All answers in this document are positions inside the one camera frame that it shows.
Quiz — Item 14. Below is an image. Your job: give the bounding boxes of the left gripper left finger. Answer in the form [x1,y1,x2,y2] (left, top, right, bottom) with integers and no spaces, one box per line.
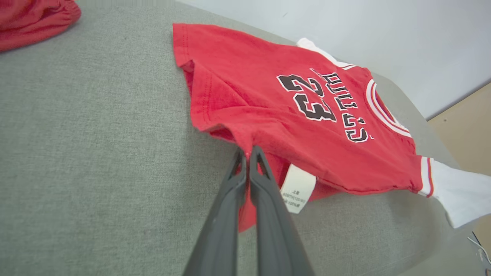
[183,149,249,276]

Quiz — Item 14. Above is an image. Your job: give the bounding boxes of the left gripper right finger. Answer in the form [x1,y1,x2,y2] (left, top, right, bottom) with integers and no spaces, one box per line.
[249,145,316,276]

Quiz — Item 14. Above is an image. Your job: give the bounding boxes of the red number 23 jersey shirt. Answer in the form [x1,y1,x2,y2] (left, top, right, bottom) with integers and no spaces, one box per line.
[172,23,491,233]

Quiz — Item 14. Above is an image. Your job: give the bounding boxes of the red basketball jersey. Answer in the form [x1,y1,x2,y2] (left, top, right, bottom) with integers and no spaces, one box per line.
[0,0,82,53]

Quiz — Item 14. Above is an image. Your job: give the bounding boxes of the white floor cable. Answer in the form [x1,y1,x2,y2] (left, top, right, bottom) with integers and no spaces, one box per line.
[468,235,491,269]

